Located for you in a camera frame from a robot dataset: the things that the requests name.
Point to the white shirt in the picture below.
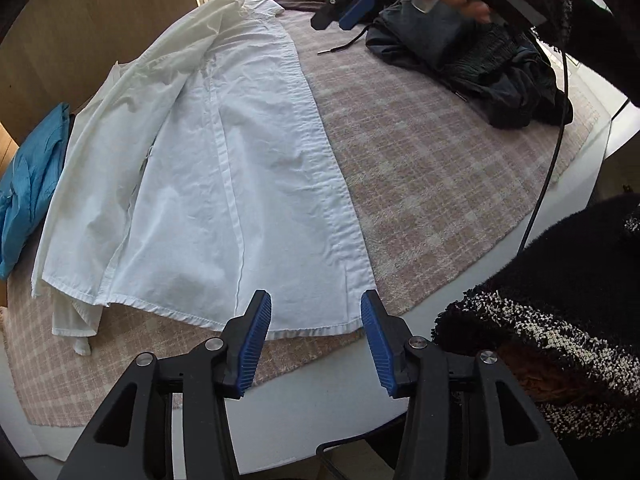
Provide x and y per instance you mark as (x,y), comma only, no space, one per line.
(197,174)

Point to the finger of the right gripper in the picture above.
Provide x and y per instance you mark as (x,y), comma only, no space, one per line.
(332,10)
(355,13)

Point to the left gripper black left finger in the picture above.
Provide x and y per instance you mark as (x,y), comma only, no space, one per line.
(129,435)

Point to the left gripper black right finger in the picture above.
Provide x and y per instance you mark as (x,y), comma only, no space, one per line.
(467,418)

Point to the large light wooden board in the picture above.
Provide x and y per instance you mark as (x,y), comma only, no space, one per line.
(61,51)

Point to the pink plaid tablecloth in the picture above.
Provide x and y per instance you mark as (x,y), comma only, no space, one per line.
(435,189)

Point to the blue striped garment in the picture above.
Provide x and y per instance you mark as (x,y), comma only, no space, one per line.
(28,184)

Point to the black garment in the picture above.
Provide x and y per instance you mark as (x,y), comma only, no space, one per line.
(503,74)

